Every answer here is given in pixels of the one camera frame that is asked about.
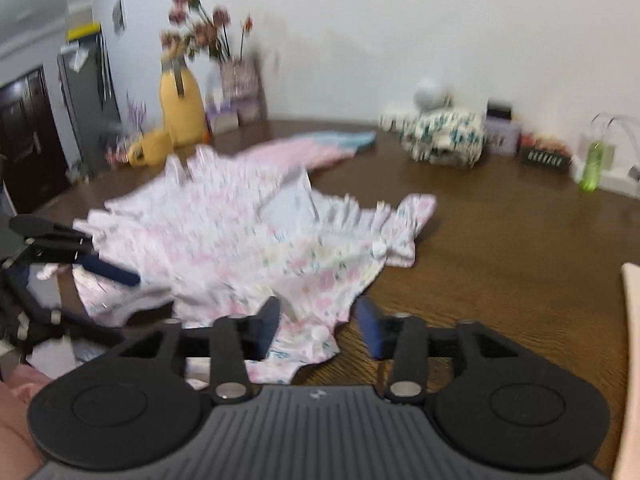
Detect dried pink flowers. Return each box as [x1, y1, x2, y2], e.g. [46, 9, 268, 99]
[159, 0, 255, 63]

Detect cream curved object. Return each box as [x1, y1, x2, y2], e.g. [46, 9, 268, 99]
[611, 262, 640, 480]

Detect white round speaker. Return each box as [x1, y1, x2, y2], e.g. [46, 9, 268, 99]
[414, 77, 453, 111]

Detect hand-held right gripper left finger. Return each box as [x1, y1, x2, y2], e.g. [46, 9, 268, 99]
[117, 296, 282, 406]

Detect white power strip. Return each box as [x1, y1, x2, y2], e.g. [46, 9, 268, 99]
[570, 155, 640, 193]

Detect folded green floral garment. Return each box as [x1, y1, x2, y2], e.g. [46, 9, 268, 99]
[400, 109, 488, 168]

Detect yellow box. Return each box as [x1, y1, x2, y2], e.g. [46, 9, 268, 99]
[66, 21, 102, 41]

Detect white pink floral dress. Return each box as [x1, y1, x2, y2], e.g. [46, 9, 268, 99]
[30, 147, 438, 391]

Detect dark printed box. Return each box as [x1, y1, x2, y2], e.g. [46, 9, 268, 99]
[520, 146, 572, 168]

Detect dark wooden door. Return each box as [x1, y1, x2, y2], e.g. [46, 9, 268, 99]
[0, 67, 68, 213]

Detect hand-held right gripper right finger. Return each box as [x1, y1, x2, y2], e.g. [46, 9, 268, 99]
[354, 295, 524, 406]

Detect white cable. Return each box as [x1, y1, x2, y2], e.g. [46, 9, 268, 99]
[590, 112, 640, 147]

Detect pink and blue garment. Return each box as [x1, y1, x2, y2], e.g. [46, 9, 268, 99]
[240, 130, 378, 171]

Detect green spray bottle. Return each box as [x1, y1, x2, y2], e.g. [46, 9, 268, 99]
[580, 140, 607, 192]

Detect small packets on box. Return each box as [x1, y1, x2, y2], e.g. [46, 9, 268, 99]
[521, 132, 568, 151]

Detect yellow cup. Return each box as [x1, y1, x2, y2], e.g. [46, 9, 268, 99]
[126, 129, 173, 167]

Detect grey refrigerator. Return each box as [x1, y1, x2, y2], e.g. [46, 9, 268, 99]
[56, 35, 123, 173]

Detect person's pink clothing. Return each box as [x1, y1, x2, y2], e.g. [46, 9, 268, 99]
[0, 364, 53, 476]

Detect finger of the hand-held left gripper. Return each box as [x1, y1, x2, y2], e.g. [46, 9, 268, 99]
[9, 215, 142, 288]
[0, 259, 127, 361]

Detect purple tissue box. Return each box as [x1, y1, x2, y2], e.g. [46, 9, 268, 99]
[205, 97, 241, 133]

